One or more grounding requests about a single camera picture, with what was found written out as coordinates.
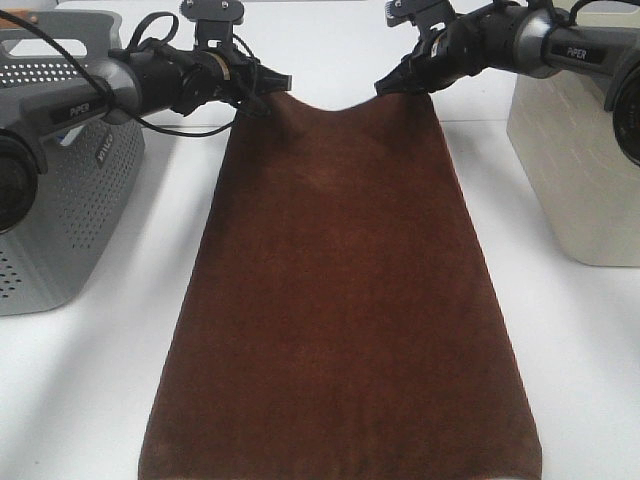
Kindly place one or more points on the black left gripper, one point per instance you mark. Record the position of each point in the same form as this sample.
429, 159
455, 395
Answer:
237, 80

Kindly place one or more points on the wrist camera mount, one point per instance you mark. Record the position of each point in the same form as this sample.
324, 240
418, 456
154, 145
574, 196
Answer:
214, 21
423, 14

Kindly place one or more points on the grey perforated laundry basket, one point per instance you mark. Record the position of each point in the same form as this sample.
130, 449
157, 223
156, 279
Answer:
47, 257

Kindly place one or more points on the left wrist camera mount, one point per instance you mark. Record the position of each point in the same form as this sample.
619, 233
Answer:
214, 21

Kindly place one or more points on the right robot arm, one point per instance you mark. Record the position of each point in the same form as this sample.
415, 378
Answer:
534, 39

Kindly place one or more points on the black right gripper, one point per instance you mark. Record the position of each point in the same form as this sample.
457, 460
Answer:
449, 54

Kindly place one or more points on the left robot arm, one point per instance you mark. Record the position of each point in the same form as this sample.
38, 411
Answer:
123, 86

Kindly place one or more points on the beige plastic basket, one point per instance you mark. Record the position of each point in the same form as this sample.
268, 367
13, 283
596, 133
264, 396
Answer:
587, 187

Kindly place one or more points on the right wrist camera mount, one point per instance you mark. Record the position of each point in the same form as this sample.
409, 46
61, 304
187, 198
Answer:
423, 14

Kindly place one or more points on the brown towel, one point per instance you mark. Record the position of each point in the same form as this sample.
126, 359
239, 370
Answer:
340, 321

